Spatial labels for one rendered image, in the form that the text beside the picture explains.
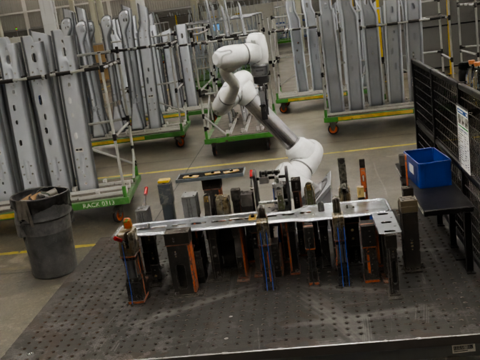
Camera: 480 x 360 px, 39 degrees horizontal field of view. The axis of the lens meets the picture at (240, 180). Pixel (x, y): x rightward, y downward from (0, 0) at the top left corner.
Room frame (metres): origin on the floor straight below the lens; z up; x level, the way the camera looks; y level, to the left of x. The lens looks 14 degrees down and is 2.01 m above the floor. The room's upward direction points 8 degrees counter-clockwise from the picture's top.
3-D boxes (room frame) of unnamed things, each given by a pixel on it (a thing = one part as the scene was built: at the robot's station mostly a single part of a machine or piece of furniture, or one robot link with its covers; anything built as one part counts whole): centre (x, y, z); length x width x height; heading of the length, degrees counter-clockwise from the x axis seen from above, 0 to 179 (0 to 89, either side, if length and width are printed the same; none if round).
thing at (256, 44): (3.40, -0.16, 1.80); 0.13 x 0.11 x 0.16; 117
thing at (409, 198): (2.96, -0.76, 0.88); 0.08 x 0.08 x 0.36; 83
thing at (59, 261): (5.53, 1.70, 0.36); 0.54 x 0.50 x 0.73; 173
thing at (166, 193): (3.56, 0.41, 0.92); 0.08 x 0.08 x 0.44; 83
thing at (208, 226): (3.17, -0.02, 1.00); 1.38 x 0.22 x 0.02; 83
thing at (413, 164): (3.32, -0.96, 1.10); 0.30 x 0.17 x 0.13; 178
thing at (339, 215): (2.92, -0.42, 0.87); 0.12 x 0.09 x 0.35; 173
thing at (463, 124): (2.96, -1.04, 1.30); 0.23 x 0.02 x 0.31; 173
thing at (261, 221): (2.99, -0.08, 0.87); 0.12 x 0.09 x 0.35; 173
